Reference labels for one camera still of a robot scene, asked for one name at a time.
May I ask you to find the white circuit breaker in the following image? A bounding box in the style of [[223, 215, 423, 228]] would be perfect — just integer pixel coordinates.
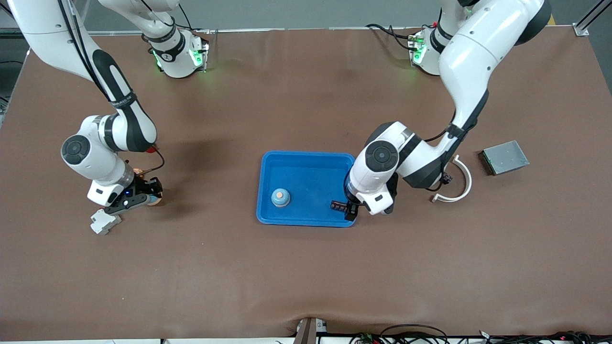
[[90, 209, 122, 236]]

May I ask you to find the blue plastic tray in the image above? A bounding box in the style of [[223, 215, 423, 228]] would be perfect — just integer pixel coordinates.
[[256, 151, 357, 228]]

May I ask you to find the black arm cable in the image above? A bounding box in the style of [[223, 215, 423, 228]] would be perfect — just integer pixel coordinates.
[[423, 111, 479, 193], [56, 0, 166, 176]]

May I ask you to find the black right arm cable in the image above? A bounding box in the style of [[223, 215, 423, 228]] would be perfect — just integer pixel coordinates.
[[56, 0, 166, 176]]

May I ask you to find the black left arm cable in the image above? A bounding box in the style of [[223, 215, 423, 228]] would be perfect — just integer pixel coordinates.
[[423, 111, 479, 193]]

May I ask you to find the black cable loop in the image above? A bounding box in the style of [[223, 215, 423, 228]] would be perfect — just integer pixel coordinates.
[[349, 324, 450, 344]]

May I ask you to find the brown table mat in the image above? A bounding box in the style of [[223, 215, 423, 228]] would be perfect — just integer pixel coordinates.
[[0, 26, 612, 341]]

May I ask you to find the white curved plastic clip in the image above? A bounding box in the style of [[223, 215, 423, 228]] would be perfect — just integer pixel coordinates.
[[431, 155, 473, 203]]

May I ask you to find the black left base cable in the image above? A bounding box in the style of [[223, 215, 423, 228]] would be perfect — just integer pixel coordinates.
[[366, 23, 421, 51]]

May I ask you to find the black base cable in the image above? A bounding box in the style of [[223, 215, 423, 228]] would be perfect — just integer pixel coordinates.
[[178, 2, 211, 32], [366, 23, 421, 51]]

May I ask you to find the black cable bundle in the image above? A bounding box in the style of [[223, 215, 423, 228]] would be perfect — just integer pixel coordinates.
[[478, 330, 612, 344]]

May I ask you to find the silver metal module box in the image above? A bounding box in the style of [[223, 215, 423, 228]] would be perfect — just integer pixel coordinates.
[[480, 140, 530, 176]]

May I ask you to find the black right base cable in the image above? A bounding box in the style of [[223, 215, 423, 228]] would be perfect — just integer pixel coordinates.
[[178, 2, 211, 32]]

